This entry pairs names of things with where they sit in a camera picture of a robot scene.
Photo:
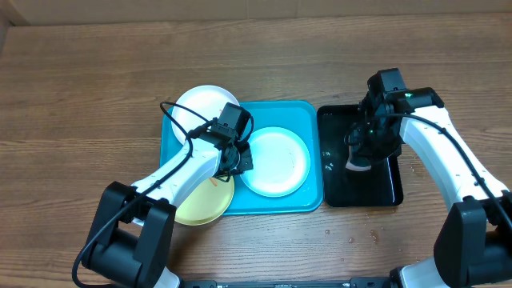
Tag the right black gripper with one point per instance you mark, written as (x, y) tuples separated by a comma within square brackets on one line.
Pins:
[(363, 149)]

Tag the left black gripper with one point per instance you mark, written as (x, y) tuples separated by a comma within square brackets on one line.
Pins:
[(246, 163)]

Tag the green dish sponge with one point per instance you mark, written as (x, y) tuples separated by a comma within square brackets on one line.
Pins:
[(358, 159)]

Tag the light blue round plate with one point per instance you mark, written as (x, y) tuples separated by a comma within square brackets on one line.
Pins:
[(281, 162)]

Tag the white round plate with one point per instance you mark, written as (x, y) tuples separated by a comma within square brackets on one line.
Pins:
[(206, 100)]

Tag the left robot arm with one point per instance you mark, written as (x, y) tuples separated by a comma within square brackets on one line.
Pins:
[(129, 239)]

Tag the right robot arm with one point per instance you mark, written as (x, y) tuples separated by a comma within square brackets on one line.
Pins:
[(474, 244)]

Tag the black rectangular water tray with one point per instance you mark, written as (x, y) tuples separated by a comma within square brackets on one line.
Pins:
[(379, 186)]

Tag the teal plastic serving tray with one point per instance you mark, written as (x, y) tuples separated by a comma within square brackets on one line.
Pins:
[(299, 117)]

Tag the yellow round plate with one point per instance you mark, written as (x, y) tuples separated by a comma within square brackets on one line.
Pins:
[(206, 203)]

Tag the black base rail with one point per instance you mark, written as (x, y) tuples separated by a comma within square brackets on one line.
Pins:
[(357, 282)]

